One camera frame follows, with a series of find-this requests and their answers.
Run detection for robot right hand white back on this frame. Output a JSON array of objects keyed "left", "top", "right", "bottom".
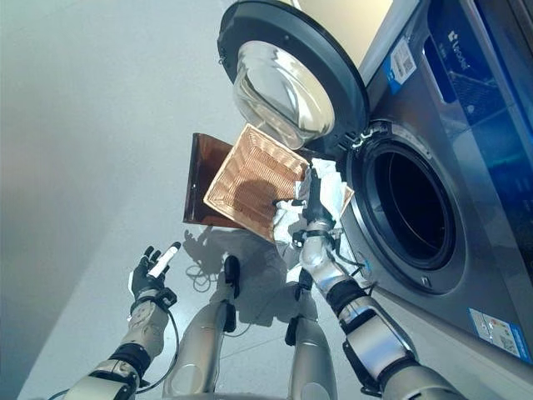
[{"left": 272, "top": 168, "right": 334, "bottom": 223}]

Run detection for robot left hand black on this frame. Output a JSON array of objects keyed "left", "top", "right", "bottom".
[{"left": 132, "top": 241, "right": 182, "bottom": 305}]

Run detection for white garment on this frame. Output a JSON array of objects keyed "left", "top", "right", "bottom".
[{"left": 272, "top": 157, "right": 349, "bottom": 268}]

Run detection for round washing machine door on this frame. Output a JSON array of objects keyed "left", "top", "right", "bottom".
[{"left": 216, "top": 0, "right": 371, "bottom": 152}]

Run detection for grey front-load washing machine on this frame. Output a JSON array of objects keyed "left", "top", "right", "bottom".
[{"left": 332, "top": 0, "right": 533, "bottom": 376}]

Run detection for rectangular wicker laundry basket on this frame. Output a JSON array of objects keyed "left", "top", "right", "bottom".
[{"left": 202, "top": 122, "right": 356, "bottom": 243}]

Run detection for robot left leg silver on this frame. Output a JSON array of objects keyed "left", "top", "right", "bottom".
[{"left": 162, "top": 255, "right": 242, "bottom": 397}]

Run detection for robot leg silver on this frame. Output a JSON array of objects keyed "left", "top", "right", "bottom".
[
  {"left": 285, "top": 270, "right": 339, "bottom": 400},
  {"left": 162, "top": 255, "right": 242, "bottom": 397}
]

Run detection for brown acrylic stand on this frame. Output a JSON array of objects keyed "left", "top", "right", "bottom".
[{"left": 182, "top": 132, "right": 235, "bottom": 228}]

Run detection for robot right leg silver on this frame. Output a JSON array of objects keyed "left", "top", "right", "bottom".
[{"left": 285, "top": 270, "right": 339, "bottom": 400}]

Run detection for robot torso silver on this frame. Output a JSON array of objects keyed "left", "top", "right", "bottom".
[{"left": 199, "top": 391, "right": 301, "bottom": 400}]

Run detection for blue energy label sticker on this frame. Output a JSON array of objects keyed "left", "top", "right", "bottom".
[{"left": 468, "top": 307, "right": 528, "bottom": 358}]

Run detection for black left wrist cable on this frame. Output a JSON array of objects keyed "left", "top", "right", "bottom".
[{"left": 136, "top": 307, "right": 181, "bottom": 395}]

